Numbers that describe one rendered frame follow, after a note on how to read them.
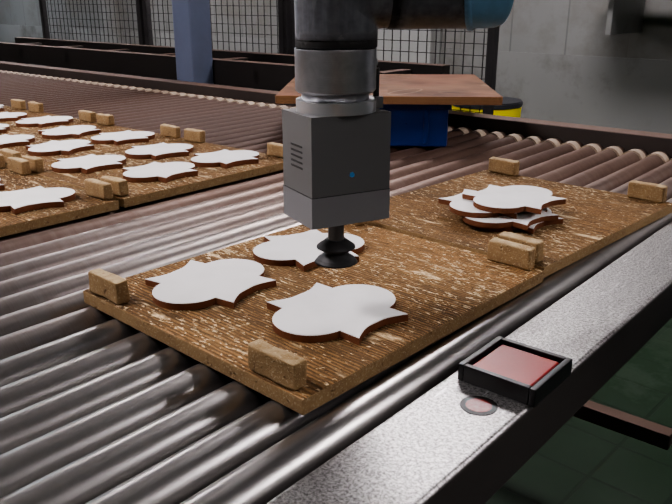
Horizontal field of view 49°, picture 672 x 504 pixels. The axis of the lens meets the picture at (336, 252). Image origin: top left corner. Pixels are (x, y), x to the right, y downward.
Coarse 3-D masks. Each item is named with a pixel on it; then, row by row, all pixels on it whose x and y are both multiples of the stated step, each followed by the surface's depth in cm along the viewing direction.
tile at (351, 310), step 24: (312, 288) 80; (336, 288) 80; (360, 288) 80; (288, 312) 74; (312, 312) 74; (336, 312) 74; (360, 312) 74; (384, 312) 74; (288, 336) 70; (312, 336) 69; (336, 336) 70; (360, 336) 69
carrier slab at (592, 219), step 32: (416, 192) 123; (448, 192) 123; (576, 192) 123; (608, 192) 123; (384, 224) 106; (416, 224) 106; (448, 224) 106; (576, 224) 106; (608, 224) 106; (640, 224) 109; (544, 256) 93; (576, 256) 95
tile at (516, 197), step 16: (480, 192) 110; (496, 192) 110; (512, 192) 110; (528, 192) 110; (544, 192) 110; (480, 208) 104; (496, 208) 102; (512, 208) 102; (528, 208) 103; (544, 208) 105
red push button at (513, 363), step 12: (504, 348) 70; (480, 360) 68; (492, 360) 68; (504, 360) 68; (516, 360) 68; (528, 360) 68; (540, 360) 68; (552, 360) 68; (504, 372) 65; (516, 372) 65; (528, 372) 65; (540, 372) 65; (528, 384) 63
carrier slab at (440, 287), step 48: (384, 240) 99; (144, 288) 83; (288, 288) 83; (384, 288) 83; (432, 288) 83; (480, 288) 83; (528, 288) 86; (192, 336) 71; (240, 336) 71; (384, 336) 71; (432, 336) 72; (336, 384) 63
